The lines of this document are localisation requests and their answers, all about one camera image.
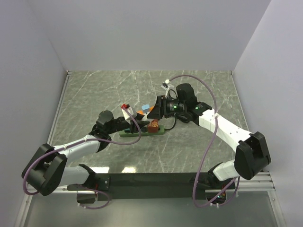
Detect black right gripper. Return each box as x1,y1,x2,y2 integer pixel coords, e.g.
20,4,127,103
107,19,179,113
146,96,187,120

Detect orange power strip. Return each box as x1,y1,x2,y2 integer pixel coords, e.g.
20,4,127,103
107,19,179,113
138,106,154,115

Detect light blue charger plug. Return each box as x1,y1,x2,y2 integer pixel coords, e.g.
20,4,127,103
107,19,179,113
142,105,150,113

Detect red cube socket adapter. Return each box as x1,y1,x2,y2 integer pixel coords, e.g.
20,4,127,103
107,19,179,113
147,119,159,133

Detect green power strip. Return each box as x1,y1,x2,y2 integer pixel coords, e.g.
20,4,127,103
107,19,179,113
119,125,165,138

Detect white charger plug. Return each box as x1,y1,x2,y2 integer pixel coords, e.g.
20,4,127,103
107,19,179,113
142,113,149,121

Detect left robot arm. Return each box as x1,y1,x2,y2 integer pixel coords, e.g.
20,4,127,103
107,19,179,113
21,107,150,196

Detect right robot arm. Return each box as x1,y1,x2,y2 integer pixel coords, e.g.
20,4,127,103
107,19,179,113
147,83,271,189

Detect black base beam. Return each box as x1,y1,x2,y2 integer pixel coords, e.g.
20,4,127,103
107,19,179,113
66,172,239,204

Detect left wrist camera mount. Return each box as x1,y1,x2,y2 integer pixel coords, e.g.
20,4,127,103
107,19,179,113
121,104,136,121

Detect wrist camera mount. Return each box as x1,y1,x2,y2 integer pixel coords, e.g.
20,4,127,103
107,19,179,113
121,104,136,121
161,79,174,97

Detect black power cable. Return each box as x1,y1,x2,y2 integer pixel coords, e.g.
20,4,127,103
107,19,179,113
163,113,191,131

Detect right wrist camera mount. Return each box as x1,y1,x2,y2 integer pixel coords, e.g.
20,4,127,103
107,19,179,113
161,79,174,97

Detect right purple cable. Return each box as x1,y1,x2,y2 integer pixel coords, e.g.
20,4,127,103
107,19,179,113
169,75,239,208

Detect purple cable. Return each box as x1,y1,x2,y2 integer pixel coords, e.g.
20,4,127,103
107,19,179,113
169,75,239,208
22,106,141,210

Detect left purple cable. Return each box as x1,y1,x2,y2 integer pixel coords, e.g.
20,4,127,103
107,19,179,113
22,106,141,210

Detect aluminium frame rail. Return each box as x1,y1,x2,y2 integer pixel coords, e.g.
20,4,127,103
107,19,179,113
205,171,276,192

